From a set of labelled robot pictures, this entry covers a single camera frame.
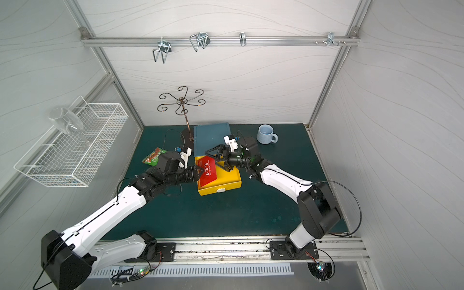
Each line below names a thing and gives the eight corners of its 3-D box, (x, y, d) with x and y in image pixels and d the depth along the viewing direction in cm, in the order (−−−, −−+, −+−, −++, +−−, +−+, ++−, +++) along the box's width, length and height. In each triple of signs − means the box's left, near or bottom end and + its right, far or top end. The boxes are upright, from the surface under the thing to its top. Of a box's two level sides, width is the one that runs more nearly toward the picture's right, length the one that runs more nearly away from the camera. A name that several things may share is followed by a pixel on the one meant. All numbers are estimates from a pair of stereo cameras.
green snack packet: (144, 163, 103) (142, 160, 101) (156, 149, 110) (154, 146, 108) (155, 167, 102) (153, 164, 99) (166, 152, 108) (165, 149, 106)
